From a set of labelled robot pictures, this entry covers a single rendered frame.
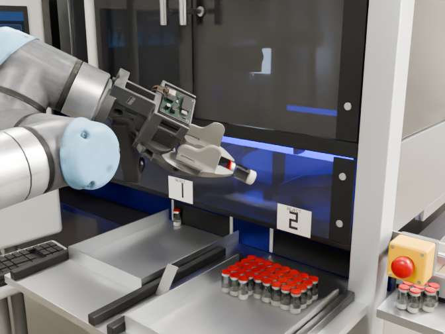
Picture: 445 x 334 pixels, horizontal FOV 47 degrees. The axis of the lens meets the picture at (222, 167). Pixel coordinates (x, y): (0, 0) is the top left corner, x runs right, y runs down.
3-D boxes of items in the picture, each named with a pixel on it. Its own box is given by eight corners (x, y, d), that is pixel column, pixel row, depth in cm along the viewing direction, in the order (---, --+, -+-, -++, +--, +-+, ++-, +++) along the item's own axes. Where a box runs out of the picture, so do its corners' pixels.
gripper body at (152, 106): (193, 132, 67) (108, 93, 64) (167, 169, 73) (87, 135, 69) (200, 97, 73) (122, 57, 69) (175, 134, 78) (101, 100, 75)
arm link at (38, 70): (-25, 88, 68) (3, 34, 70) (55, 122, 71) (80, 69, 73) (-30, 70, 60) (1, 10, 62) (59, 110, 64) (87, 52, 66)
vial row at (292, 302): (232, 283, 112) (232, 264, 111) (302, 311, 101) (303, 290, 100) (225, 287, 111) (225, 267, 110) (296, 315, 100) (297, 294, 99)
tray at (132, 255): (168, 219, 149) (167, 208, 149) (238, 242, 134) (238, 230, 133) (69, 260, 124) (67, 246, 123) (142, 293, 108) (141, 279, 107)
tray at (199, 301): (237, 267, 120) (237, 253, 119) (338, 304, 104) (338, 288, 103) (125, 331, 95) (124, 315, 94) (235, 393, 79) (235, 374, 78)
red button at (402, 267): (395, 269, 99) (397, 250, 98) (416, 276, 96) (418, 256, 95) (388, 276, 96) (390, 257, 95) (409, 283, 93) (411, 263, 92)
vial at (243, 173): (249, 177, 80) (226, 166, 78) (257, 169, 78) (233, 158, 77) (249, 187, 78) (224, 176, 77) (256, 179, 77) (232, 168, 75)
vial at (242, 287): (242, 293, 108) (242, 274, 107) (250, 297, 107) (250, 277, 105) (235, 297, 106) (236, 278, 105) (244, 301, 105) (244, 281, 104)
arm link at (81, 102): (55, 122, 68) (73, 85, 74) (88, 137, 70) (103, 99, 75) (71, 85, 63) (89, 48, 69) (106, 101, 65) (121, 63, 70)
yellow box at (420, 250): (398, 263, 105) (402, 230, 103) (435, 273, 100) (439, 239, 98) (385, 276, 99) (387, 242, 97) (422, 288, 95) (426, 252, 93)
